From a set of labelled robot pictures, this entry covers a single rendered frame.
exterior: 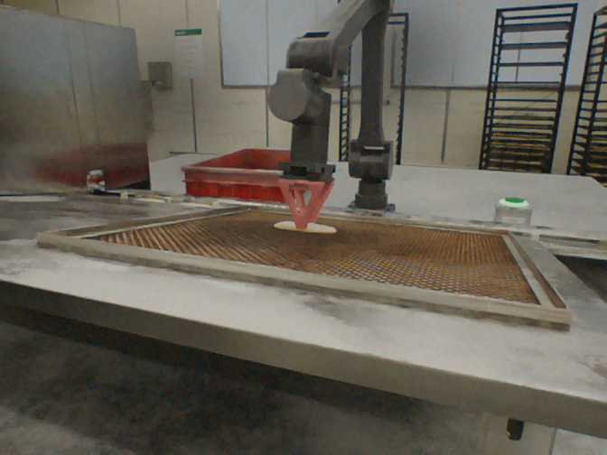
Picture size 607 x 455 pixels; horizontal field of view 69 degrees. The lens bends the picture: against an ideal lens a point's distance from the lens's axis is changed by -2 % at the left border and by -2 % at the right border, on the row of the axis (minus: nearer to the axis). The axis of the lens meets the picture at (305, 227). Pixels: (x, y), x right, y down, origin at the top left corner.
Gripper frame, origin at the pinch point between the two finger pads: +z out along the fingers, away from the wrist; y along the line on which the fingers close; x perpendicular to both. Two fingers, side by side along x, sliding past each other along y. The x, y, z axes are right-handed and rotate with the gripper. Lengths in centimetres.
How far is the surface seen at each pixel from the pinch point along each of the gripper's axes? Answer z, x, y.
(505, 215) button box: -0.9, -33.5, 36.3
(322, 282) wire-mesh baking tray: 0.6, -11.2, -31.5
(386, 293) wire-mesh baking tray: 0.8, -16.4, -31.8
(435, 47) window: -144, -1, 450
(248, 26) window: -175, 224, 456
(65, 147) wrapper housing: -10, 70, 22
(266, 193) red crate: 0, 26, 48
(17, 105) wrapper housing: -18, 70, 10
